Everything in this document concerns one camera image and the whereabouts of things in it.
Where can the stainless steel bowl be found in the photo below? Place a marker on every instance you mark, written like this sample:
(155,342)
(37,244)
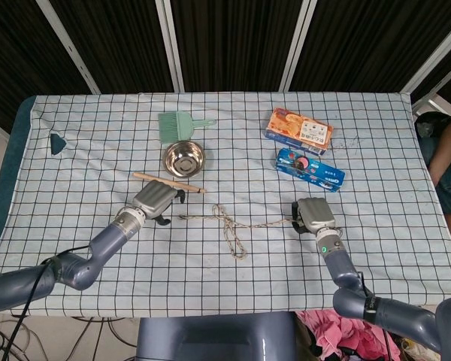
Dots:
(184,158)

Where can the wooden stick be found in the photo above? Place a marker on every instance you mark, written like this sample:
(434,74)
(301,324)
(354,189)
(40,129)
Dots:
(143,176)

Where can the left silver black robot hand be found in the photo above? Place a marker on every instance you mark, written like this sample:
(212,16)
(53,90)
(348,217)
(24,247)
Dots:
(154,199)

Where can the orange biscuit box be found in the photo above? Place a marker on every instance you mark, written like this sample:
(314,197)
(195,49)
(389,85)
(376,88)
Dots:
(297,128)

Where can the pink cloth pile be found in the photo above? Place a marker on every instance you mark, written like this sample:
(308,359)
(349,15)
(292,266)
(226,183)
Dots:
(342,331)

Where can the teal padded table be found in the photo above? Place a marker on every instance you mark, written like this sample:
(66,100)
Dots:
(7,169)

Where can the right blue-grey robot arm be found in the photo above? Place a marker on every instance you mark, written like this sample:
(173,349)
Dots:
(342,263)

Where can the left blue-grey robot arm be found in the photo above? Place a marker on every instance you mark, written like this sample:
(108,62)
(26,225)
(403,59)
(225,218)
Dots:
(105,240)

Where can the green plastic hand brush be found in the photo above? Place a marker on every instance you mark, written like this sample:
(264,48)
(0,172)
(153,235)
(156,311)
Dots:
(171,126)

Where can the dark partition panel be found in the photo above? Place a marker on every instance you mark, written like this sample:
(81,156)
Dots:
(237,37)
(15,56)
(116,37)
(368,37)

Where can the white partition frame post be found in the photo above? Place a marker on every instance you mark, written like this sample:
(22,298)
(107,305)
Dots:
(170,45)
(432,56)
(67,47)
(298,45)

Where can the blue-grey robot torso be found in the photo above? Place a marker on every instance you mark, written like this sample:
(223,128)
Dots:
(210,338)

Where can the blue Oreo cookie box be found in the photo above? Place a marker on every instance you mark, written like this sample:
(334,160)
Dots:
(315,175)

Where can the light blue checked tablecloth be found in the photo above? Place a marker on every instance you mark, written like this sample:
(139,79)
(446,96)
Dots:
(248,278)

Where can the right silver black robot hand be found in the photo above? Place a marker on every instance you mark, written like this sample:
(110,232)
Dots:
(317,214)

